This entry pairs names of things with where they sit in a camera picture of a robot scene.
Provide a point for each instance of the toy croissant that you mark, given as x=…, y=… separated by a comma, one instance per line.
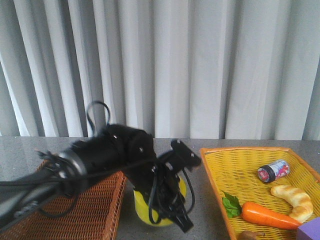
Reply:
x=302, y=206

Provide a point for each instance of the brown wicker basket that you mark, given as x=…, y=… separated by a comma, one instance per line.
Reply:
x=55, y=203

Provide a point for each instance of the purple foam block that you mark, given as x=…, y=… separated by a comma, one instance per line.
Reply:
x=309, y=230

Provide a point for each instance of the yellow tape roll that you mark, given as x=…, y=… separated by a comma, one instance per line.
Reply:
x=142, y=209

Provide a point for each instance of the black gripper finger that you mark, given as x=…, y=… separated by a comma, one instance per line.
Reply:
x=180, y=216

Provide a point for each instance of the grey pleated curtain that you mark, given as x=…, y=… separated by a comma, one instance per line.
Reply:
x=201, y=69

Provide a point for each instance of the small black-lidded jar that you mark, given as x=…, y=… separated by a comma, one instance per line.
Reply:
x=273, y=171

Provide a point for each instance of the yellow wicker basket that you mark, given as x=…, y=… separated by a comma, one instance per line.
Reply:
x=233, y=170

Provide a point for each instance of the orange toy carrot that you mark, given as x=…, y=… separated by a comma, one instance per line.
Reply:
x=257, y=214

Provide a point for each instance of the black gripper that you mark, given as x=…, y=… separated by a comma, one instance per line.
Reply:
x=130, y=150

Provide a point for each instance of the brown toy item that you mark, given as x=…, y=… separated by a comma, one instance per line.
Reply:
x=250, y=235

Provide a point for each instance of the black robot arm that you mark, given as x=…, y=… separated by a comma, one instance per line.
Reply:
x=116, y=148

